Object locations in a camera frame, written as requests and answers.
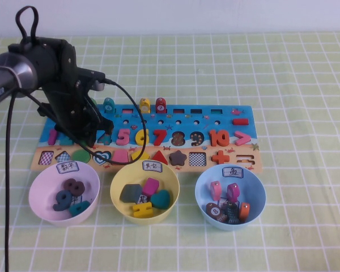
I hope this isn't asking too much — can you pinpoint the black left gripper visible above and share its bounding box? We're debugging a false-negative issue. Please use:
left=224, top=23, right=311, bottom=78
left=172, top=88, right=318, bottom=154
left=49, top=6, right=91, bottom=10
left=38, top=39, right=115, bottom=147

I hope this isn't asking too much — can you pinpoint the pink number five piece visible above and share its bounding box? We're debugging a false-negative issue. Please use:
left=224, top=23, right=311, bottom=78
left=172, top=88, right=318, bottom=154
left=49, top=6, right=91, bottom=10
left=116, top=129, right=132, bottom=146

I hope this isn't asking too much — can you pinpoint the green circle piece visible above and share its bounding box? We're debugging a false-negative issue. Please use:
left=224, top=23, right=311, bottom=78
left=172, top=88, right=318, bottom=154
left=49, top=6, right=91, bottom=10
left=71, top=149, right=91, bottom=165

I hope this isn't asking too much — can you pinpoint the pink trapezoid piece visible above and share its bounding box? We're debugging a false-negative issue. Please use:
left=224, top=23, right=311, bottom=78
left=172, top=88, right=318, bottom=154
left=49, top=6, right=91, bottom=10
left=110, top=150, right=128, bottom=166

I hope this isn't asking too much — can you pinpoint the teal number two piece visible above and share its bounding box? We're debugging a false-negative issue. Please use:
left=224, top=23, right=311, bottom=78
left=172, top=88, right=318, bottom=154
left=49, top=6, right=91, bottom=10
left=58, top=130, right=76, bottom=146

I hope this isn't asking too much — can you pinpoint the yellow number six piece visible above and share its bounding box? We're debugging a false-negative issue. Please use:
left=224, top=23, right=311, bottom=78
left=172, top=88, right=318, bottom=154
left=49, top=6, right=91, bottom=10
left=134, top=129, right=150, bottom=147

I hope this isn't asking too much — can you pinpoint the yellow pentagon piece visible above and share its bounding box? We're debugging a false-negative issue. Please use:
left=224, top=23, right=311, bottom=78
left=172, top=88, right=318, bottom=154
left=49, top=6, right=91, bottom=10
left=130, top=150, right=151, bottom=164

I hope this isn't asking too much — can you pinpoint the yellow plastic bowl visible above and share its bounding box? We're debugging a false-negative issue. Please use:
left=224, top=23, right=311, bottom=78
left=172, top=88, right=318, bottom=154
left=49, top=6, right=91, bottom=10
left=109, top=160, right=181, bottom=226

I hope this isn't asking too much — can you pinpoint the brown number eight piece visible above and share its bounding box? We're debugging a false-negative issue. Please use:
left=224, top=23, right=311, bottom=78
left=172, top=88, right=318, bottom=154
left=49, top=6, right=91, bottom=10
left=64, top=178, right=87, bottom=197

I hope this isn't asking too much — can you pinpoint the red number seven piece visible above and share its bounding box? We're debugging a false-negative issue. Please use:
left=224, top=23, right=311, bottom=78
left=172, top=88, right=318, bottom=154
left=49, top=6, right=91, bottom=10
left=152, top=129, right=168, bottom=146

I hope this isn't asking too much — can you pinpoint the red triangle piece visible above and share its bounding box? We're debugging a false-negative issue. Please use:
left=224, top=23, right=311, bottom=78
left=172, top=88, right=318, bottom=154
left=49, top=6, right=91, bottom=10
left=150, top=150, right=169, bottom=165

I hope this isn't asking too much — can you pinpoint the pink plastic bowl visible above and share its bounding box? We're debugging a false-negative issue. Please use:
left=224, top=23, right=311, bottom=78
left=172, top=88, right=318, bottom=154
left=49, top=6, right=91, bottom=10
left=28, top=160, right=100, bottom=227

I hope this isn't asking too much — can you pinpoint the magenta rectangle piece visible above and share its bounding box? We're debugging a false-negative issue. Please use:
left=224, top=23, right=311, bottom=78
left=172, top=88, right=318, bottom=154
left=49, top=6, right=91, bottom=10
left=142, top=177, right=159, bottom=197

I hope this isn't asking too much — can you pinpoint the brown star piece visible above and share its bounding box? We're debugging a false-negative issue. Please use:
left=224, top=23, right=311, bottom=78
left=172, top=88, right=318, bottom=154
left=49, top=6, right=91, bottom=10
left=168, top=150, right=187, bottom=166

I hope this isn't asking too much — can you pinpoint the dark blue number nine piece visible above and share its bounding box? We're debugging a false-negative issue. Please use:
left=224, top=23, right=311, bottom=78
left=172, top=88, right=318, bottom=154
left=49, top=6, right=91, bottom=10
left=52, top=189, right=74, bottom=212

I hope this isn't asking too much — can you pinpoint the blue wooden puzzle board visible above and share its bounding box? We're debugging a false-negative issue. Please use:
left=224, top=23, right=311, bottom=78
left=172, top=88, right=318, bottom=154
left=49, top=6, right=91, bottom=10
left=30, top=104, right=264, bottom=174

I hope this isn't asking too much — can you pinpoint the teal heart piece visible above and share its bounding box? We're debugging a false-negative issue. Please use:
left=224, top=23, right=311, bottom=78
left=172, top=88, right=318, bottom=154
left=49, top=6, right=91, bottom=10
left=150, top=189, right=171, bottom=210

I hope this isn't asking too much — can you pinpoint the yellow equals sign piece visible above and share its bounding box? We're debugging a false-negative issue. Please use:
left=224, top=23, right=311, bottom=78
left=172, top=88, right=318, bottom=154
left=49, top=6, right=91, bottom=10
left=132, top=201, right=154, bottom=219

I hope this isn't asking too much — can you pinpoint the orange number ten piece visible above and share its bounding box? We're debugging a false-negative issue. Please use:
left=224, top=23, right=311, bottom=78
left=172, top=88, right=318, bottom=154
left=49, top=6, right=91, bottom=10
left=209, top=129, right=230, bottom=147

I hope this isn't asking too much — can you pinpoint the orange plus sign piece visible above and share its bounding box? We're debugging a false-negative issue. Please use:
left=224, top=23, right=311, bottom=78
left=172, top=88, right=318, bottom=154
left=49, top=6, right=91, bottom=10
left=211, top=151, right=230, bottom=165

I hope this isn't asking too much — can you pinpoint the pink fish piece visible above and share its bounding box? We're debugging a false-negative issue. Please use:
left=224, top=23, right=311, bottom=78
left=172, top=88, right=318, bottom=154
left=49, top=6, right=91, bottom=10
left=210, top=181, right=222, bottom=201

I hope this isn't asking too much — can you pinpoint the pink greater-than sign piece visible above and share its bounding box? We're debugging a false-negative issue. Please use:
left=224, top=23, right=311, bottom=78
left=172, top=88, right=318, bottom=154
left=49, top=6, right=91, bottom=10
left=233, top=131, right=250, bottom=147

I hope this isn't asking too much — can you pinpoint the magenta fish piece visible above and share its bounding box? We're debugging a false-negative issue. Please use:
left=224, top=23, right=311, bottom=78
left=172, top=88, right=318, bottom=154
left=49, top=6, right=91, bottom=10
left=227, top=183, right=240, bottom=202

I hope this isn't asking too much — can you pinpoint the dark scaled fish piece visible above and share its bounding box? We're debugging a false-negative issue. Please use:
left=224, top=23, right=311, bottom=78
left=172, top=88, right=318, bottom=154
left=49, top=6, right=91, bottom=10
left=223, top=202, right=241, bottom=225

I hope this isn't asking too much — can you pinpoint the orange fish piece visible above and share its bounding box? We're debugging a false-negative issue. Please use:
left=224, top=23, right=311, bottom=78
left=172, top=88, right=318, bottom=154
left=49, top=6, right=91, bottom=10
left=238, top=202, right=250, bottom=222

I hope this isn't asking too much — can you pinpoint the blue plastic bowl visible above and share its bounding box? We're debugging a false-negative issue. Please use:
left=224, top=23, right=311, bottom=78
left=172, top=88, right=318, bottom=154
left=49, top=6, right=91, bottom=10
left=194, top=165, right=266, bottom=232

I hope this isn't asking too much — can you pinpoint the teal fish number four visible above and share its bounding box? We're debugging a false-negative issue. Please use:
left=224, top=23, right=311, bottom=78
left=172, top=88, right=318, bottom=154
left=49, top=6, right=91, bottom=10
left=103, top=97, right=116, bottom=114

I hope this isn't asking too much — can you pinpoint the yellow fish number six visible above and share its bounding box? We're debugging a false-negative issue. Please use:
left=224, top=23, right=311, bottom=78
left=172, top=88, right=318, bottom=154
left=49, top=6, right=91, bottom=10
left=138, top=98, right=151, bottom=114

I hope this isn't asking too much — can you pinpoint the red fish number seven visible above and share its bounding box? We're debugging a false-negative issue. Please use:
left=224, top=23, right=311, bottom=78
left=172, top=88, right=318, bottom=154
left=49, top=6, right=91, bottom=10
left=155, top=97, right=167, bottom=114

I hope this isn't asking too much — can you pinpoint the brown fish number eight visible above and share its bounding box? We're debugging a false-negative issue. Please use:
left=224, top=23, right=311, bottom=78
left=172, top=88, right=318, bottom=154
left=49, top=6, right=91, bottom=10
left=205, top=202, right=228, bottom=223

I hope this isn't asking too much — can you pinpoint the green checked tablecloth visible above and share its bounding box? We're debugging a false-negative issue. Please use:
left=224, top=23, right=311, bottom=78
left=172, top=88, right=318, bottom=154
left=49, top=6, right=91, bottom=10
left=0, top=33, right=340, bottom=272

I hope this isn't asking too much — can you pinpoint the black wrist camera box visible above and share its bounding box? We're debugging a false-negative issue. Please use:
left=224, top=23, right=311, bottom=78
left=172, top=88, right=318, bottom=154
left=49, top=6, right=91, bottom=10
left=73, top=67, right=106, bottom=92

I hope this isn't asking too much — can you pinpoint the black cable loop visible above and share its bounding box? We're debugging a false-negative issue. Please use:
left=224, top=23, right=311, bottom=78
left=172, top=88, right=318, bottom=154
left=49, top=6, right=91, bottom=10
left=16, top=5, right=40, bottom=43

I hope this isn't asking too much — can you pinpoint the black camera cable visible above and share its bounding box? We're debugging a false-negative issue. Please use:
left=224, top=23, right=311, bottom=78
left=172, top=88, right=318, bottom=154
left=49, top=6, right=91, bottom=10
left=4, top=78, right=147, bottom=272

